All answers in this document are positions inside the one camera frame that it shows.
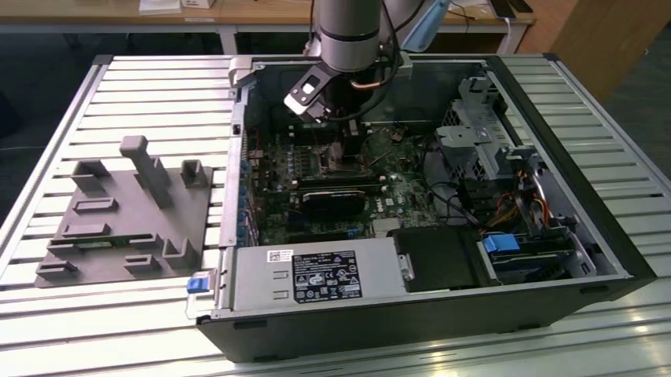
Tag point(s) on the thin metal locking lever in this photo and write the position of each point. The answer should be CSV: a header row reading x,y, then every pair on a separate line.
x,y
316,142

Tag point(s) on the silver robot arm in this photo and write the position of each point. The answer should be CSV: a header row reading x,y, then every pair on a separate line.
x,y
346,39

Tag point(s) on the CPU socket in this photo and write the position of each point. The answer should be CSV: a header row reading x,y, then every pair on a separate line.
x,y
320,169

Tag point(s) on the black RAM slot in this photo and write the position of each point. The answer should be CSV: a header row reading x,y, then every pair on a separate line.
x,y
335,180
340,187

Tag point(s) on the black heatsink block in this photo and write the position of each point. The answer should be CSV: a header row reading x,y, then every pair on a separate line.
x,y
315,135

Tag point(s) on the metal drive cage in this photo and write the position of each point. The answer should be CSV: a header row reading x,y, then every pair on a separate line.
x,y
471,137

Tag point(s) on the green motherboard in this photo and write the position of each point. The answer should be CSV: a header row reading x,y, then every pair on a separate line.
x,y
403,196

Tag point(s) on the black graphics card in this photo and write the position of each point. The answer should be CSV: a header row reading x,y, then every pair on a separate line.
x,y
332,206

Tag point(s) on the small silver heatsink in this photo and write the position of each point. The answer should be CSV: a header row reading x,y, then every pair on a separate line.
x,y
387,227

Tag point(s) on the small white box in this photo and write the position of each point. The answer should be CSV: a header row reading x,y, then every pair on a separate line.
x,y
198,3

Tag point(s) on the black flat strip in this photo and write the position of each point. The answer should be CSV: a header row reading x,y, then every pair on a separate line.
x,y
511,8

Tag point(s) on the black plastic shroud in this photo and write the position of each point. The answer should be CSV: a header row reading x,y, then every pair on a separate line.
x,y
441,255

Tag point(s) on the blue disk carrier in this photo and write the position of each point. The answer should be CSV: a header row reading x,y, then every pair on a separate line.
x,y
501,243

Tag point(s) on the silver power supply unit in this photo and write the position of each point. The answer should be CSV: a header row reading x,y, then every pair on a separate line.
x,y
262,282

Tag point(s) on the wooden cabinet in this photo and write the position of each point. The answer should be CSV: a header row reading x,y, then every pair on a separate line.
x,y
603,39

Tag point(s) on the wooden desk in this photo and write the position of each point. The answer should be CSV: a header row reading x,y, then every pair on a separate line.
x,y
104,19

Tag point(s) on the grey parts rack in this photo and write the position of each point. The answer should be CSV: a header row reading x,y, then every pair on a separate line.
x,y
126,220

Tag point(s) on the black hard disk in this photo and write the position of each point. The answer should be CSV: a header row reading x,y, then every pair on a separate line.
x,y
530,267

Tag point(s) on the blue case latch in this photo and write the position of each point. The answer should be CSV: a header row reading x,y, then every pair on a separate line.
x,y
196,284

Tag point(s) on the black open PC case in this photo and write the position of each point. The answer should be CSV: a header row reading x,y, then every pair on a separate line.
x,y
367,334

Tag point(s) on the green RAM stick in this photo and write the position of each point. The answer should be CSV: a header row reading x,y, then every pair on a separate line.
x,y
99,243

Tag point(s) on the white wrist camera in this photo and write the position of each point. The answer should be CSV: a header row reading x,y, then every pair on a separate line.
x,y
310,92

